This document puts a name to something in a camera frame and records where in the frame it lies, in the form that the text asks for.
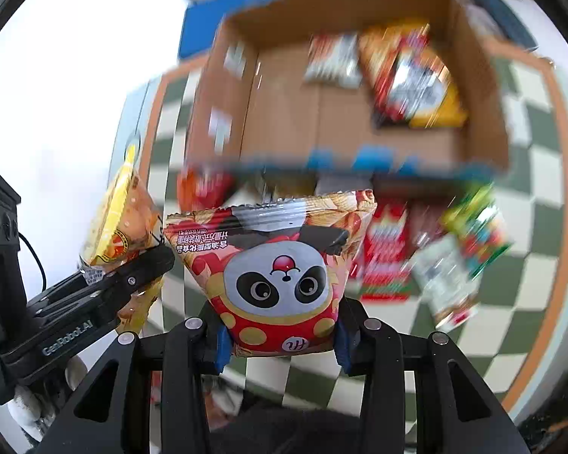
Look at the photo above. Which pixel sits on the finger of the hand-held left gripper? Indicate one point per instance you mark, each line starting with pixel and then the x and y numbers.
pixel 137 269

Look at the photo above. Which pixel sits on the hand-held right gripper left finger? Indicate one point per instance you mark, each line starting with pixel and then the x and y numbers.
pixel 222 351

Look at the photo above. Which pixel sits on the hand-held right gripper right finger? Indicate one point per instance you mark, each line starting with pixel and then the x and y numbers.
pixel 343 351

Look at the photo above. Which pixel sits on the yellow burger print snack bag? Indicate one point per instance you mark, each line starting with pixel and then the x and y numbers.
pixel 118 217

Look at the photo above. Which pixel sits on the panda print snack bag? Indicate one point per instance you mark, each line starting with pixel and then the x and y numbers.
pixel 274 283

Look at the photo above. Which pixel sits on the green candy packet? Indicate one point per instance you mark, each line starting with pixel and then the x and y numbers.
pixel 475 227

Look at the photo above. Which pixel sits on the cardboard box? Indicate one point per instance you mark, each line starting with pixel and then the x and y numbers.
pixel 284 118

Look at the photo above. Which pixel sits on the person's left hand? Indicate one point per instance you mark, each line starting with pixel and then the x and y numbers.
pixel 28 409

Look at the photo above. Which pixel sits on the red white striped snack packet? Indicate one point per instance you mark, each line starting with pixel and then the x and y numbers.
pixel 386 255

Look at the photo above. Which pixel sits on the dark red snack packet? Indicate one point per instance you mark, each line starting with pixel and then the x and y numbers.
pixel 423 224

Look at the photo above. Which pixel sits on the green checkered mat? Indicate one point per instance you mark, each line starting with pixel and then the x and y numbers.
pixel 525 227

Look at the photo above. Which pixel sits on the blue box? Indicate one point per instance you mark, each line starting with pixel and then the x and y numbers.
pixel 199 28

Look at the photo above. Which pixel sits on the orange yellow snack packet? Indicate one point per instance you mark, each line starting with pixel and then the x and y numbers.
pixel 447 106

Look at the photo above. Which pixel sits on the red silver snack packet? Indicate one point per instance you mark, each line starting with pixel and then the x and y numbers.
pixel 414 83

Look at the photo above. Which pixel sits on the silver brown snack packet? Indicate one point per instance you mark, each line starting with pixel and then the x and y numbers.
pixel 333 59

